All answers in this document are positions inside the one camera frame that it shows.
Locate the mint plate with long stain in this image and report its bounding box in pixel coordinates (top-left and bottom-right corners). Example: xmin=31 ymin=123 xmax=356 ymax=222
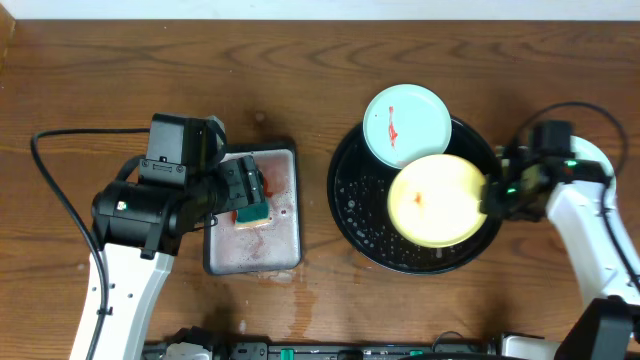
xmin=362 ymin=84 xmax=452 ymax=169

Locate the green and yellow sponge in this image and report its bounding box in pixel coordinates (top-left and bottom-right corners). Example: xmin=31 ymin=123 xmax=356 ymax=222
xmin=235 ymin=202 xmax=271 ymax=229

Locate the black rectangular soapy tray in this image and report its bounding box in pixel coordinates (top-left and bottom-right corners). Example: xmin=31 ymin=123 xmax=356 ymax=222
xmin=203 ymin=141 xmax=302 ymax=275

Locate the black round tray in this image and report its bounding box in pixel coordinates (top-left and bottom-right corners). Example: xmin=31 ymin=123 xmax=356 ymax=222
xmin=327 ymin=123 xmax=502 ymax=275

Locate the yellow plate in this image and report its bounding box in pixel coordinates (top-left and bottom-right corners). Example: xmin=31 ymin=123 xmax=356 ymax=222
xmin=387 ymin=154 xmax=487 ymax=248

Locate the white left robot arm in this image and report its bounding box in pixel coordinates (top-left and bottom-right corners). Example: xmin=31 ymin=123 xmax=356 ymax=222
xmin=71 ymin=156 xmax=265 ymax=359

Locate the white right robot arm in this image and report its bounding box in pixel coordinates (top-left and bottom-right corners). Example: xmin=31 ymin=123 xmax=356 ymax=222
xmin=480 ymin=136 xmax=639 ymax=359

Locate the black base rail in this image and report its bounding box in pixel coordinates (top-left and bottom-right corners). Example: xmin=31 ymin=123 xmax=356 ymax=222
xmin=140 ymin=327 xmax=559 ymax=360

